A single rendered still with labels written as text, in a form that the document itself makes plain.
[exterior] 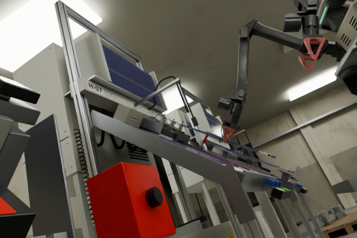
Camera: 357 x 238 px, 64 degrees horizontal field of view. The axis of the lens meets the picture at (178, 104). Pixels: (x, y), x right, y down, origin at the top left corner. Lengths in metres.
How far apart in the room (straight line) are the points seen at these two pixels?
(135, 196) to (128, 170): 0.05
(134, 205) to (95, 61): 1.07
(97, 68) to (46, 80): 0.26
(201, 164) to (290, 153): 7.96
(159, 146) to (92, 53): 0.72
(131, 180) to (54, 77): 1.03
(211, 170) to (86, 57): 0.94
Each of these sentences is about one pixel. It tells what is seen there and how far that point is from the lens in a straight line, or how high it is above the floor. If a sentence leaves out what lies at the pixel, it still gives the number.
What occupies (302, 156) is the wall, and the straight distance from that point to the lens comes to 8.89.
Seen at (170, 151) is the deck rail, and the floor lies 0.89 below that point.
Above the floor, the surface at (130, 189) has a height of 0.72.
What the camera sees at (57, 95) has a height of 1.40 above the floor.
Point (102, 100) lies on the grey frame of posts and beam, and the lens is 1.43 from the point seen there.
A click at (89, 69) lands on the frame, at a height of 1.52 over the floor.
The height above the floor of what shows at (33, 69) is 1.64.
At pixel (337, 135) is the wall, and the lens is 9.04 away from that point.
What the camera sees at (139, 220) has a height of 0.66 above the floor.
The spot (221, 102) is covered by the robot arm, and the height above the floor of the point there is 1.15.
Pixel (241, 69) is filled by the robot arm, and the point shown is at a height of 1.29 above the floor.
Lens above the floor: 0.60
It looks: 25 degrees up
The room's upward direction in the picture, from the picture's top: 21 degrees counter-clockwise
